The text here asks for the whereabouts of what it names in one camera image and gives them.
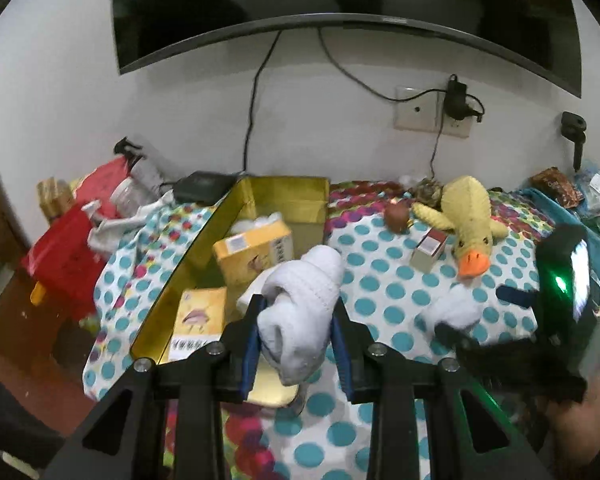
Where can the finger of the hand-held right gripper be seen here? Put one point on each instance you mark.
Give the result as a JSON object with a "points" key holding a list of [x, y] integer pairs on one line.
{"points": [[455, 336], [516, 297]]}

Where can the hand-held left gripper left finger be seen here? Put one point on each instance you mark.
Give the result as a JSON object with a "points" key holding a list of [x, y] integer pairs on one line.
{"points": [[252, 355]]}

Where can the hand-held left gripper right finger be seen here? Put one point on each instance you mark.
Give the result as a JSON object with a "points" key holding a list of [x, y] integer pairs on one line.
{"points": [[341, 355]]}

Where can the white sock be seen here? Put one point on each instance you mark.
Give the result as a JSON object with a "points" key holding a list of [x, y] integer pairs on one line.
{"points": [[300, 305], [455, 307]]}

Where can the gold tin box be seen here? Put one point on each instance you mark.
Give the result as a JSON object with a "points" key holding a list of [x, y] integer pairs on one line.
{"points": [[205, 255]]}

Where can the person's right forearm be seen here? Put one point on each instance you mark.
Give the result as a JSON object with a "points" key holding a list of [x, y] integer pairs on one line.
{"points": [[577, 425]]}

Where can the yellow flat box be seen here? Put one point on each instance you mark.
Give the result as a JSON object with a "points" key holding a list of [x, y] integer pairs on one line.
{"points": [[200, 322]]}

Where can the polka dot blanket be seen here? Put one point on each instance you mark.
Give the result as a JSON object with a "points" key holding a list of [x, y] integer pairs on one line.
{"points": [[395, 290]]}

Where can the small red and white box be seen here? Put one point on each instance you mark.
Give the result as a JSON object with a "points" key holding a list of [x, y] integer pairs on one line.
{"points": [[429, 250]]}

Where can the teal cloth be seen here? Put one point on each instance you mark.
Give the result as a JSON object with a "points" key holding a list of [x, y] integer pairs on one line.
{"points": [[542, 210]]}

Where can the yellow carton box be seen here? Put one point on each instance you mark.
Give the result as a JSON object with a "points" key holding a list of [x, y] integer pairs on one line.
{"points": [[250, 257]]}

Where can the yellow duck plush toy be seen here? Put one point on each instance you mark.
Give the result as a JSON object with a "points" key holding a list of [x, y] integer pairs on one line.
{"points": [[467, 210]]}

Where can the brown snack packet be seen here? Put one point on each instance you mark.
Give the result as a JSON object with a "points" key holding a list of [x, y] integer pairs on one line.
{"points": [[555, 185]]}

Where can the white cotton wad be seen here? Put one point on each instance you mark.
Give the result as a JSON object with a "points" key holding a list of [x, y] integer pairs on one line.
{"points": [[255, 222]]}

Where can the small brown round object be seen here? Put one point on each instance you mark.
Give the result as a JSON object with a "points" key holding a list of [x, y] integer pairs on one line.
{"points": [[397, 216]]}

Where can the brown patterned trinket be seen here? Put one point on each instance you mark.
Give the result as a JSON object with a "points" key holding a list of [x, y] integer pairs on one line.
{"points": [[425, 191]]}

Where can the black flat pouch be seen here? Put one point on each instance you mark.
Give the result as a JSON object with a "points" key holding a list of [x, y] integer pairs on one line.
{"points": [[200, 186]]}

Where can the white crumpled cloth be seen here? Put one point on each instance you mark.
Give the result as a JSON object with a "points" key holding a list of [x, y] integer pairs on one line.
{"points": [[115, 225]]}

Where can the black power adapter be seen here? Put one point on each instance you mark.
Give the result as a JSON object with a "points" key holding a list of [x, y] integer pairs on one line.
{"points": [[456, 97]]}

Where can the red plastic bag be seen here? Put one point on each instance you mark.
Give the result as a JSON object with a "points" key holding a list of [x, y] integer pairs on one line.
{"points": [[75, 245]]}

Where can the spray bottle with black trigger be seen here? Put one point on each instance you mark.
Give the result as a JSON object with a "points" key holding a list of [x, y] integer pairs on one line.
{"points": [[140, 165]]}

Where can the brown woven holder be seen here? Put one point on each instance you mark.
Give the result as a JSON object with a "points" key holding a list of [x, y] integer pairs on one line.
{"points": [[55, 197]]}

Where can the black wall hook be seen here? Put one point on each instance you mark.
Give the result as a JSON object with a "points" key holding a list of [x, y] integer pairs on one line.
{"points": [[575, 132]]}

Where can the white wall socket plate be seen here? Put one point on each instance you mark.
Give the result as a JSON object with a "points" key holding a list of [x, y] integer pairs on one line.
{"points": [[415, 110]]}

